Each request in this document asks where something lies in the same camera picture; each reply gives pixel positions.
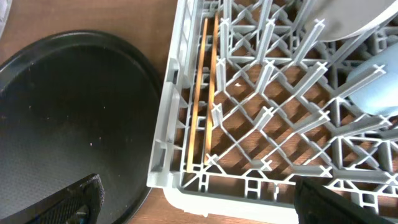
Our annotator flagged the grey dishwasher rack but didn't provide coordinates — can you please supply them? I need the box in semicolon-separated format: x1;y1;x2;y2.
146;1;397;223

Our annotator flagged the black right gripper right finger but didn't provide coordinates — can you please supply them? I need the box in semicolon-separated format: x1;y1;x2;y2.
294;177;392;224

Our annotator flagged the round black serving tray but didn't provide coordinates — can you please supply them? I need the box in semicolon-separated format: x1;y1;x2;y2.
1;30;161;223

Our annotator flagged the blue cup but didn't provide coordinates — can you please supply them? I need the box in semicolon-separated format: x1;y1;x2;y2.
347;44;397;116

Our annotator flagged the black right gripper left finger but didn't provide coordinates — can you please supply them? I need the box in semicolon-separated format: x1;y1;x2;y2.
1;174;104;224

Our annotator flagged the wooden chopstick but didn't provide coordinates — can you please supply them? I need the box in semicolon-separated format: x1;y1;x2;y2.
187;18;208;172
203;12;219;166

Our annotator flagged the grey plate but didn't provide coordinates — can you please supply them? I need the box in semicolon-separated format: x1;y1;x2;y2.
304;0;397;42

